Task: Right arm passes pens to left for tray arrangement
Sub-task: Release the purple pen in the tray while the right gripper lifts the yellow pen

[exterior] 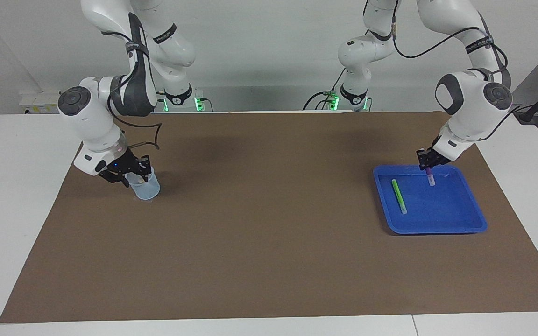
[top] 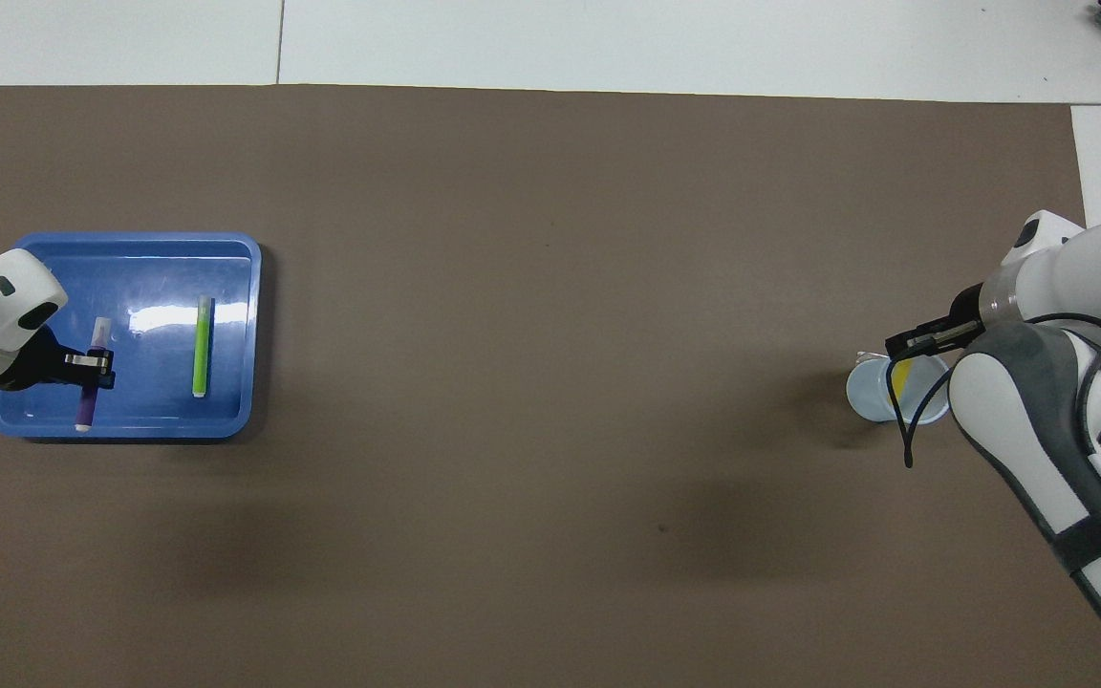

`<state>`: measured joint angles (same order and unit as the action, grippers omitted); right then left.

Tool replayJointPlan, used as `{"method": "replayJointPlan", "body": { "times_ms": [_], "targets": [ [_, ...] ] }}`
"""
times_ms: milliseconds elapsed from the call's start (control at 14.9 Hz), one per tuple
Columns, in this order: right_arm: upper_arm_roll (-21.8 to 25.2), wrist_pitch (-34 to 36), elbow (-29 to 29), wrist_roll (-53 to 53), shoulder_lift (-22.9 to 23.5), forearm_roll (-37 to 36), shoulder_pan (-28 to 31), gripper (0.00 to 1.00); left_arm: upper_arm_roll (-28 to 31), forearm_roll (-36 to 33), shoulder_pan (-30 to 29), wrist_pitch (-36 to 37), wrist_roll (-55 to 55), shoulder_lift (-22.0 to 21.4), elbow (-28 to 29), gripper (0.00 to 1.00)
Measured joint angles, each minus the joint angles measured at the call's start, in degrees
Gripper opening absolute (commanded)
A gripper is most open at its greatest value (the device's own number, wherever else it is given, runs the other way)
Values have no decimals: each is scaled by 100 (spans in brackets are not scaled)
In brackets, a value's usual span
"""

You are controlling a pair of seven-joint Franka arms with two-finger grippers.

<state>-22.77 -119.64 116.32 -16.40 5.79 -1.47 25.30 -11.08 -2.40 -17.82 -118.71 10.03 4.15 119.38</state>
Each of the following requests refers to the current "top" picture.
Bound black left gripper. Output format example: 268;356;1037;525
0;325;117;393

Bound green highlighter pen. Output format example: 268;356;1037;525
191;295;216;398

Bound blue plastic tray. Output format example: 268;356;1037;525
0;231;263;441

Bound clear plastic cup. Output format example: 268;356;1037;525
845;352;953;425

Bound brown table mat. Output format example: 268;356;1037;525
0;84;1101;688

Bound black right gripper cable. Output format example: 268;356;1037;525
890;315;1101;469

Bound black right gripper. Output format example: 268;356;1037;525
885;282;986;362

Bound purple highlighter pen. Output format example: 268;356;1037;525
76;317;114;433

